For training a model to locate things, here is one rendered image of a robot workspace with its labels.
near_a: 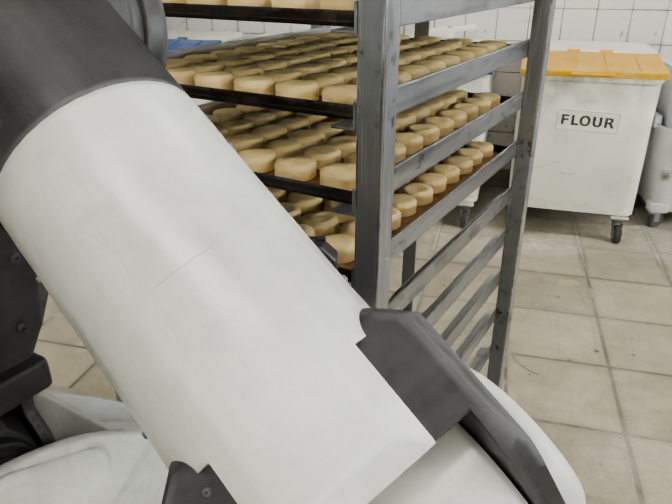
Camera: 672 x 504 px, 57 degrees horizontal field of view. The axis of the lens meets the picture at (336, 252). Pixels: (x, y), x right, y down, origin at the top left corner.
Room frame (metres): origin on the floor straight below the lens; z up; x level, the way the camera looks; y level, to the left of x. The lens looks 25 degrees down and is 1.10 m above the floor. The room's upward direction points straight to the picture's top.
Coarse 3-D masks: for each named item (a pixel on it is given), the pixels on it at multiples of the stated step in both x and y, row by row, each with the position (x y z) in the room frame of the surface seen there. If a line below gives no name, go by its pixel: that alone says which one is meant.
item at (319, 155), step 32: (448, 96) 1.11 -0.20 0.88; (480, 96) 1.11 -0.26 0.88; (224, 128) 0.89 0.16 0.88; (256, 128) 0.87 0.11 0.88; (288, 128) 0.90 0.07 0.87; (320, 128) 0.87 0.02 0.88; (416, 128) 0.87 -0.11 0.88; (448, 128) 0.90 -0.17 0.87; (256, 160) 0.72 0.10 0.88; (288, 160) 0.72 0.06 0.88; (320, 160) 0.74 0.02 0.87; (352, 160) 0.72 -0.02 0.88
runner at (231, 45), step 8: (288, 32) 1.23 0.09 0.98; (296, 32) 1.25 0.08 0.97; (304, 32) 1.27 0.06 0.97; (312, 32) 1.30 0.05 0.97; (320, 32) 1.32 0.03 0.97; (240, 40) 1.11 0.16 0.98; (248, 40) 1.12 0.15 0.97; (256, 40) 1.14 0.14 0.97; (264, 40) 1.16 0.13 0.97; (272, 40) 1.18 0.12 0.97; (184, 48) 0.99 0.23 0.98; (192, 48) 1.01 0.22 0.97; (200, 48) 1.02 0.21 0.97; (208, 48) 1.04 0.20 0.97; (216, 48) 1.05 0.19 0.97; (224, 48) 1.07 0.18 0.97; (232, 48) 1.09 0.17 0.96; (168, 56) 0.96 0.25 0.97; (176, 56) 0.97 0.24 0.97; (184, 56) 0.99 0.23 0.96
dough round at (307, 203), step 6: (294, 192) 0.85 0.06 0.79; (288, 198) 0.83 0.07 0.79; (294, 198) 0.83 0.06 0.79; (300, 198) 0.83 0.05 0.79; (306, 198) 0.83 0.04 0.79; (312, 198) 0.83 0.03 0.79; (318, 198) 0.83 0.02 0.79; (300, 204) 0.81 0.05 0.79; (306, 204) 0.81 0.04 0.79; (312, 204) 0.82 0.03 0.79; (318, 204) 0.82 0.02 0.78; (306, 210) 0.81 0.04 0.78; (312, 210) 0.82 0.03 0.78; (318, 210) 0.82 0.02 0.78
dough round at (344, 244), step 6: (330, 234) 0.70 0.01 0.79; (336, 234) 0.70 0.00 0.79; (342, 234) 0.70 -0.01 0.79; (330, 240) 0.68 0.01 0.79; (336, 240) 0.68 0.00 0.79; (342, 240) 0.68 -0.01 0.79; (348, 240) 0.68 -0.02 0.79; (354, 240) 0.68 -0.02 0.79; (336, 246) 0.66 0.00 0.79; (342, 246) 0.66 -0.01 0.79; (348, 246) 0.66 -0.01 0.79; (354, 246) 0.67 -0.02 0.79; (342, 252) 0.65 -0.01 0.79; (348, 252) 0.66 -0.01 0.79; (354, 252) 0.66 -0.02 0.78; (342, 258) 0.65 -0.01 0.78; (348, 258) 0.66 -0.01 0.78; (354, 258) 0.66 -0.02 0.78
